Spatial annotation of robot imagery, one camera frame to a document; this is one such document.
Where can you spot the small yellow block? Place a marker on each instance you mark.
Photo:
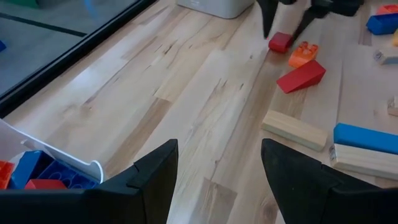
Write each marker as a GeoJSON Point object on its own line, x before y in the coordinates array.
{"type": "Point", "coordinates": [395, 38]}

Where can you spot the small orange Duplo brick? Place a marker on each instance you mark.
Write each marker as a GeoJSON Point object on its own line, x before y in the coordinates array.
{"type": "Point", "coordinates": [388, 9]}
{"type": "Point", "coordinates": [303, 55]}

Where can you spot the green object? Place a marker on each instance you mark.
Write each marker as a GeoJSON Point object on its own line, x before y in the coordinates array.
{"type": "Point", "coordinates": [23, 3]}

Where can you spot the blue Duplo brick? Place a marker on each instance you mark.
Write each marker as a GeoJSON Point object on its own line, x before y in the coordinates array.
{"type": "Point", "coordinates": [382, 24]}
{"type": "Point", "coordinates": [74, 179]}

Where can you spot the black table frame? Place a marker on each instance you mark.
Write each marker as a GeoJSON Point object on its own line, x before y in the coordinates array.
{"type": "Point", "coordinates": [62, 63]}

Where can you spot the small red block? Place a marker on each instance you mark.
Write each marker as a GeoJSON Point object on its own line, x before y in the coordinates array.
{"type": "Point", "coordinates": [280, 42]}

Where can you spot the wooden block with sticker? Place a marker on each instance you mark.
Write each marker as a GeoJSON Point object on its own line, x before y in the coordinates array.
{"type": "Point", "coordinates": [363, 161]}
{"type": "Point", "coordinates": [293, 130]}

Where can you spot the white plastic bin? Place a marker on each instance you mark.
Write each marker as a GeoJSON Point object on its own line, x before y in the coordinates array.
{"type": "Point", "coordinates": [214, 7]}
{"type": "Point", "coordinates": [9, 140]}

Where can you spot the wooden block with blue side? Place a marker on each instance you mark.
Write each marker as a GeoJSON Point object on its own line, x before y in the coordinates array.
{"type": "Point", "coordinates": [387, 56]}

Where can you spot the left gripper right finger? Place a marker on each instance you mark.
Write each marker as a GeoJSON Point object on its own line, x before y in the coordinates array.
{"type": "Point", "coordinates": [311, 193]}

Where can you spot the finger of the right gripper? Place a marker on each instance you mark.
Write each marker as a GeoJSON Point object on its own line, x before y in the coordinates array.
{"type": "Point", "coordinates": [268, 15]}
{"type": "Point", "coordinates": [306, 18]}

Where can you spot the red wedge block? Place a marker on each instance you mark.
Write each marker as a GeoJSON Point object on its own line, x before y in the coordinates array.
{"type": "Point", "coordinates": [300, 77]}

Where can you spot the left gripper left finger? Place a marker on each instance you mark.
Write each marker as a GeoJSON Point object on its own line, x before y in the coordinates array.
{"type": "Point", "coordinates": [149, 193]}

